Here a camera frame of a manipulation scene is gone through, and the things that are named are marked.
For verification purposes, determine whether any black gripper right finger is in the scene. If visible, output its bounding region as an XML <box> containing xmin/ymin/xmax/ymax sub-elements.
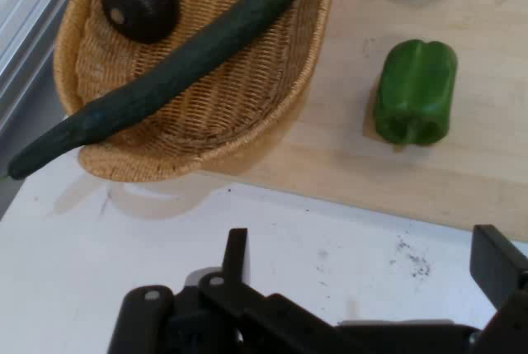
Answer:
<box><xmin>469</xmin><ymin>224</ymin><xmax>528</xmax><ymax>354</ymax></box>

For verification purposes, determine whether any long dark green cucumber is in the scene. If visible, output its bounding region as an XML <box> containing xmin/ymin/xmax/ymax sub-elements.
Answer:
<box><xmin>7</xmin><ymin>0</ymin><xmax>301</xmax><ymax>181</ymax></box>

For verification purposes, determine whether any woven wicker basket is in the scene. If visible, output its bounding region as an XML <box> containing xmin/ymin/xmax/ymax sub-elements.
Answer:
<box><xmin>53</xmin><ymin>0</ymin><xmax>342</xmax><ymax>184</ymax></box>

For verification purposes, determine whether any grey metal frame rail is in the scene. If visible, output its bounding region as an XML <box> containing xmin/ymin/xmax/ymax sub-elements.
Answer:
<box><xmin>0</xmin><ymin>0</ymin><xmax>86</xmax><ymax>135</ymax></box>

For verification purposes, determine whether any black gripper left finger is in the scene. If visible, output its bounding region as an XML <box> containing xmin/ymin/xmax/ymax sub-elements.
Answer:
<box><xmin>107</xmin><ymin>228</ymin><xmax>356</xmax><ymax>354</ymax></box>

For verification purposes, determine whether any green bell pepper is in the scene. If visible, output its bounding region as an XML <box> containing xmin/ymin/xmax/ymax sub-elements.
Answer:
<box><xmin>373</xmin><ymin>38</ymin><xmax>459</xmax><ymax>147</ymax></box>

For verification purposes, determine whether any dark round avocado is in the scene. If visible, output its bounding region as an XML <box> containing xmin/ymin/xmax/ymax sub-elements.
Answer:
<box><xmin>101</xmin><ymin>0</ymin><xmax>181</xmax><ymax>45</ymax></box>

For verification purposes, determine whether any light wooden cutting board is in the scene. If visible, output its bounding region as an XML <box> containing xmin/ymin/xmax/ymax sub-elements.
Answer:
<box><xmin>197</xmin><ymin>0</ymin><xmax>528</xmax><ymax>243</ymax></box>

